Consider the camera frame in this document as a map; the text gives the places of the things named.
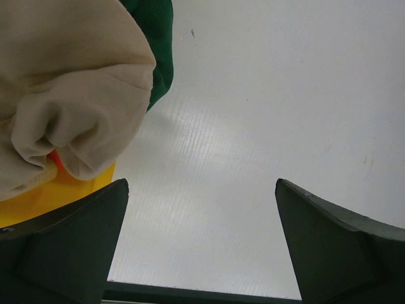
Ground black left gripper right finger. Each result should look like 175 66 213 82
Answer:
275 179 404 303

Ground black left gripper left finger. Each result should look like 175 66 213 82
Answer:
1 179 129 304

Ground yellow plastic bin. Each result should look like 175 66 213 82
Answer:
1 158 115 228

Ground orange t-shirt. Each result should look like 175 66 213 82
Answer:
47 149 64 170

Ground beige t-shirt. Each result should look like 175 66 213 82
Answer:
1 1 156 200

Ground green t-shirt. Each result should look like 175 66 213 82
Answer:
121 0 174 110

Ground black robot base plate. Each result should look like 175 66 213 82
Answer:
102 281 302 304

